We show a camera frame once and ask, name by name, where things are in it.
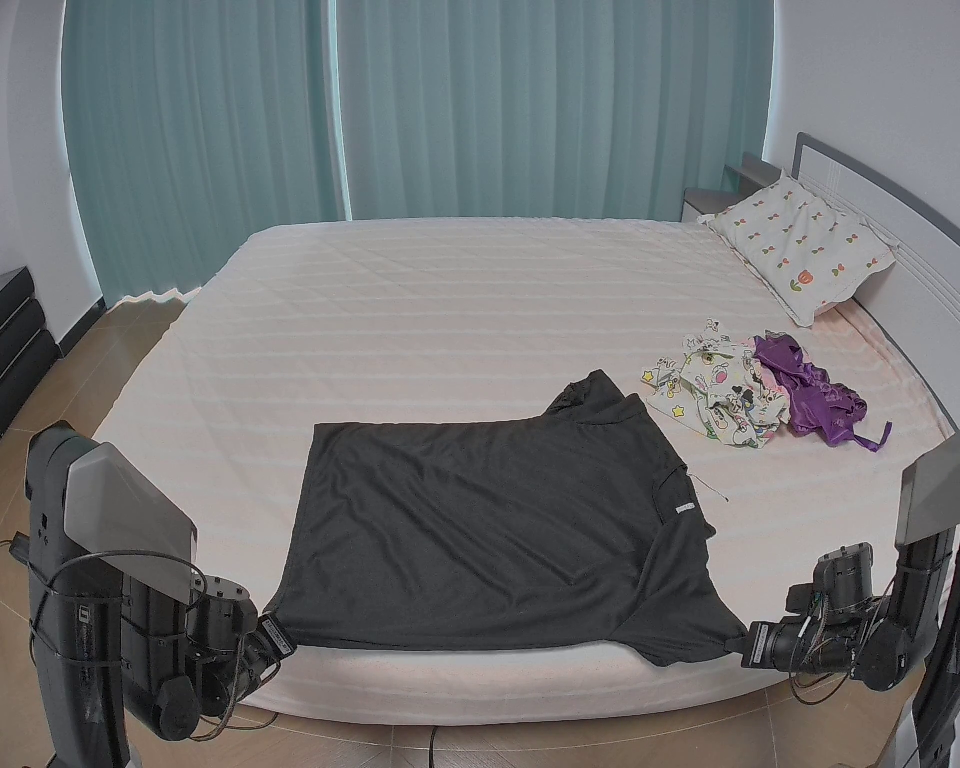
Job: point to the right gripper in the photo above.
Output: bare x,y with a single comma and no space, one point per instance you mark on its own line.
757,645

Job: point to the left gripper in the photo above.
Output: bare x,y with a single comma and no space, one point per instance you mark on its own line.
274,637

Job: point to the black T-shirt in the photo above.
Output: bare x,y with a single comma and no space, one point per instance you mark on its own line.
487,540

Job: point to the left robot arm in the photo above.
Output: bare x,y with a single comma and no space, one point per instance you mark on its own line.
120,510

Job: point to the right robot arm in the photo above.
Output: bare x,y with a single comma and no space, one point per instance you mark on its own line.
926,495

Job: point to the bed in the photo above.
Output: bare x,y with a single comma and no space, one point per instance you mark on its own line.
450,315

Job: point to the purple satin garment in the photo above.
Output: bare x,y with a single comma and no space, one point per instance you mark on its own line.
810,397

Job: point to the white printed pyjama top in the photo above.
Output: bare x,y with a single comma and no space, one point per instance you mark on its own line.
720,390

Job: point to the black chest of drawers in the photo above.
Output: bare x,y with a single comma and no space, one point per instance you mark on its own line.
22,337

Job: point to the white printed pillow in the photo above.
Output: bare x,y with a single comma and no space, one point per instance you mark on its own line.
802,240

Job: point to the grey bedside table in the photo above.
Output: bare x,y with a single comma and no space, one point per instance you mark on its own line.
709,204

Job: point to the blue-green curtain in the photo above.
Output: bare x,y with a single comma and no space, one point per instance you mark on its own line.
210,135
555,105

